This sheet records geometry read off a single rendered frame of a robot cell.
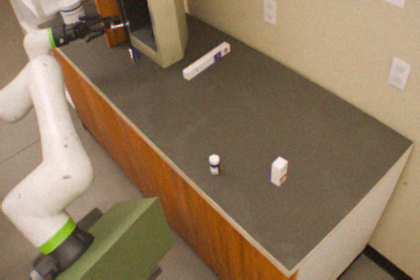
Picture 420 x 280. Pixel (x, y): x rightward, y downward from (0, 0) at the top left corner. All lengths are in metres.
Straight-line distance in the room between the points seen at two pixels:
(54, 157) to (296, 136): 0.85
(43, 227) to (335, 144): 0.99
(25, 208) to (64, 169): 0.16
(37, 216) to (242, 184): 0.64
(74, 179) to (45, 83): 0.35
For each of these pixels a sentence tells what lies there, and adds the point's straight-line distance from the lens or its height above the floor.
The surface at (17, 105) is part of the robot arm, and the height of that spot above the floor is 1.26.
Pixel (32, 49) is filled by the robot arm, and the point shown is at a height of 1.20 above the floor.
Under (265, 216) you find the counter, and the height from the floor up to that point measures 0.94.
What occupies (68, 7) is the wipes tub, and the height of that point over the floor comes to 1.08.
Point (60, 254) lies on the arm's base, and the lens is 1.06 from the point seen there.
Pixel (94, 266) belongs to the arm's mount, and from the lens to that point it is 0.91.
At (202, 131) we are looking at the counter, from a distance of 1.43.
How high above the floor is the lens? 1.96
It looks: 44 degrees down
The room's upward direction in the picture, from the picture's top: 7 degrees counter-clockwise
